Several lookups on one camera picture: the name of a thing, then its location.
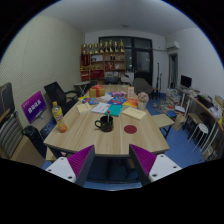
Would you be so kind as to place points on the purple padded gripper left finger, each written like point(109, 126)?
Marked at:
point(75, 168)

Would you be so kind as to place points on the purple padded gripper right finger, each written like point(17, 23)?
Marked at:
point(151, 167)

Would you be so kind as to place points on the red round coaster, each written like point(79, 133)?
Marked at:
point(130, 129)

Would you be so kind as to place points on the black dotted mug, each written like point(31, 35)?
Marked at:
point(105, 123)

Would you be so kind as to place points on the yellow notepad left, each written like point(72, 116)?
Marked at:
point(84, 107)

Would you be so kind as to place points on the orange drink plastic bottle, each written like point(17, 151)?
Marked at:
point(58, 115)

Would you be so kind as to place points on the wooden conference table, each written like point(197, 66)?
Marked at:
point(82, 132)

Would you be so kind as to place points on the red tipped stirrer in mug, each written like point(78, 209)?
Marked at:
point(108, 115)

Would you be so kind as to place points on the white paper sheet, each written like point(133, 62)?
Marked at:
point(101, 108)

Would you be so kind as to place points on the white round stool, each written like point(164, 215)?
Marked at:
point(201, 129)

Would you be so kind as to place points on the teal notebook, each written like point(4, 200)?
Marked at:
point(114, 110)

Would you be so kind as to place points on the orange red booklet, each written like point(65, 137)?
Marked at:
point(131, 102)

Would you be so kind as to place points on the side desk with clutter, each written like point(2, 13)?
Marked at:
point(201, 109)

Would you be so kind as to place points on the striped cushion wooden chair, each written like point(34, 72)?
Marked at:
point(17, 147)

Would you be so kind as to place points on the purple sign board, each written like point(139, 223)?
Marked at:
point(34, 106)

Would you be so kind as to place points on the blue booklet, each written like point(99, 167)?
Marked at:
point(117, 101)

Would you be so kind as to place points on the black office chair left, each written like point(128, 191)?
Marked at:
point(55, 93)

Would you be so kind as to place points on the yellow gift box red ribbon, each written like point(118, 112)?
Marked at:
point(96, 91)

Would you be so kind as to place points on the grey armchair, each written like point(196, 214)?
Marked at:
point(141, 85)

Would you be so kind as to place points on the computer monitor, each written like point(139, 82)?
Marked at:
point(185, 81)

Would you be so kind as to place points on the wooden trophy shelf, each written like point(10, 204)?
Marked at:
point(103, 60)

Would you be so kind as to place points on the black framed glass door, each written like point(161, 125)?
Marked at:
point(138, 53)

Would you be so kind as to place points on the white air conditioner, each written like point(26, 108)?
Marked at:
point(172, 46)

